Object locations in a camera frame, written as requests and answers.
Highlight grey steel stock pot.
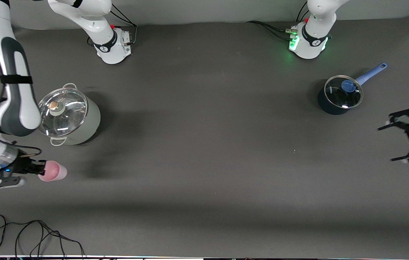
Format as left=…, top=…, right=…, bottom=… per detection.
left=38, top=83, right=101, bottom=146

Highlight glass lid with blue knob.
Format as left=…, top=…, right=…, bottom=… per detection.
left=324, top=75, right=363, bottom=109

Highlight black left arm base cables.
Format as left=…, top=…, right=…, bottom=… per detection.
left=246, top=7, right=310, bottom=41

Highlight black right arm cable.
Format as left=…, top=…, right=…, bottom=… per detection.
left=0, top=130, right=42, bottom=157

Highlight black arm base cables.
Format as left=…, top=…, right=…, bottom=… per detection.
left=87, top=5, right=138, bottom=46
left=246, top=7, right=310, bottom=41

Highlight thin black loose cable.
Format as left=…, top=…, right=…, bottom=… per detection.
left=0, top=214, right=85, bottom=258

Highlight dark grey table cover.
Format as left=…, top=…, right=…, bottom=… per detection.
left=0, top=14, right=409, bottom=257

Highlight black right arm base cables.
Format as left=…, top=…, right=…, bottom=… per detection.
left=87, top=5, right=138, bottom=46

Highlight dark blue saucepan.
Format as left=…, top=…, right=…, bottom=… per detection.
left=318, top=63, right=388, bottom=115

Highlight pink plastic cup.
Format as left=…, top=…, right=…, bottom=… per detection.
left=38, top=161, right=68, bottom=182

